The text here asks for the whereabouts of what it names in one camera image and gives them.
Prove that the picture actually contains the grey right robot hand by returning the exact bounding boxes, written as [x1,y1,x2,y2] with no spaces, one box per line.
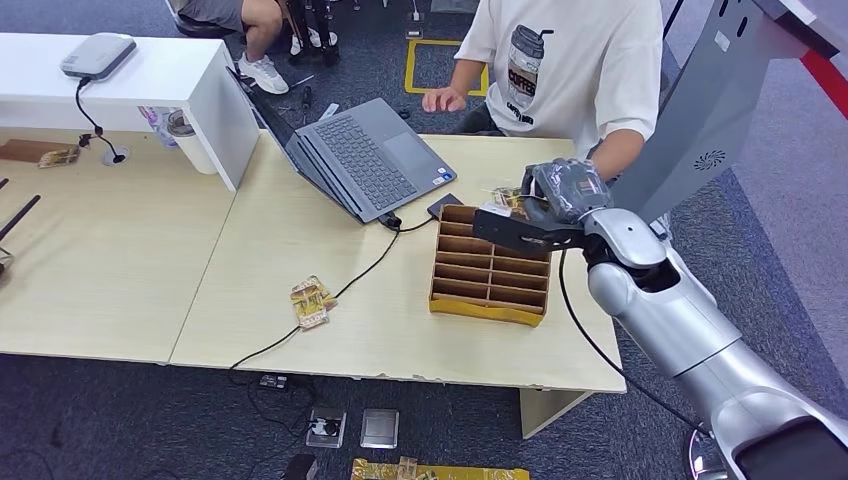
[520,156,615,225]

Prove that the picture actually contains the person's right hand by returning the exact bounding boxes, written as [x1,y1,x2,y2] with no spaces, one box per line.
[421,85,469,115]

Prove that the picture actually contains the gold card packet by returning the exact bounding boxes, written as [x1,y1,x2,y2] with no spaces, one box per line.
[492,186,533,221]
[37,144,82,170]
[289,274,325,298]
[291,290,339,331]

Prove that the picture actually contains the wooden slotted card box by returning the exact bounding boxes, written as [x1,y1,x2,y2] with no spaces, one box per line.
[427,203,553,329]

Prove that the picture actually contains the person with black legs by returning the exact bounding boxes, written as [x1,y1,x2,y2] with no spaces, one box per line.
[288,0,348,67]

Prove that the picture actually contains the seated person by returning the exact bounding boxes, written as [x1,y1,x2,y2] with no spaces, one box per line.
[173,0,291,96]

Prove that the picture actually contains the grey open laptop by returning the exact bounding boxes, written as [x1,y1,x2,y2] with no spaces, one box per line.
[225,64,459,225]

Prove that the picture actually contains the small black flat pad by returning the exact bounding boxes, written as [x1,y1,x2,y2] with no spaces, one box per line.
[427,193,464,221]

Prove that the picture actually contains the grey kiosk stand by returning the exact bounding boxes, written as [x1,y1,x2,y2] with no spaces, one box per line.
[608,0,848,242]

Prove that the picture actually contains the white paper cup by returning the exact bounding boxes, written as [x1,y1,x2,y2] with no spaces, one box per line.
[166,109,221,176]

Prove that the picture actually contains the white desk riser shelf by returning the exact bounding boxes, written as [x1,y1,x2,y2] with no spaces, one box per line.
[0,33,261,193]

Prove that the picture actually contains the clear plastic bag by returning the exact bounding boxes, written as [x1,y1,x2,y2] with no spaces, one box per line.
[137,105,180,149]

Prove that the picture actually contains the chrome stanchion base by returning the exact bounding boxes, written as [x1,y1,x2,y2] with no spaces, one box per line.
[684,429,731,480]

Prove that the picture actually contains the gold foil sheet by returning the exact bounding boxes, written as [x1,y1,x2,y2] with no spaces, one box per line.
[350,456,531,480]

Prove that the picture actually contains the square metal floor plate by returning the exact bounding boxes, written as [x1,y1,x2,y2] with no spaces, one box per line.
[359,407,401,450]

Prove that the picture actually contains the floor socket box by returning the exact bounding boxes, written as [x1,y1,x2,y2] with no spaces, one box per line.
[305,406,348,450]

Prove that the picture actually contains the grey router box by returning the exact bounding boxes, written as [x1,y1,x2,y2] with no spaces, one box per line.
[60,32,138,82]

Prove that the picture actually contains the small black box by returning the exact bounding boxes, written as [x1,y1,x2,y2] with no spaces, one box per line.
[283,453,321,480]

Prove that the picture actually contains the black rod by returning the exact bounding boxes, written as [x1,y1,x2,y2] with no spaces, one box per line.
[0,193,42,244]

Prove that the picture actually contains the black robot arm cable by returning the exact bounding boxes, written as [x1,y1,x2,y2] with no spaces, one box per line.
[557,248,711,437]

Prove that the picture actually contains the black laptop power cable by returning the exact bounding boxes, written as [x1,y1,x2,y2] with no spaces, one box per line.
[229,211,436,371]

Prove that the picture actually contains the black stanchion post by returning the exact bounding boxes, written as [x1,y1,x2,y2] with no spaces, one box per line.
[661,0,688,41]

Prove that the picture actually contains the red barrier strap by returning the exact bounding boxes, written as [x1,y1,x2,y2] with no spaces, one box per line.
[800,48,848,122]

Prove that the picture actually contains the black router cable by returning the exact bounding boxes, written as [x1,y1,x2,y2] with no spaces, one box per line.
[74,76,129,166]

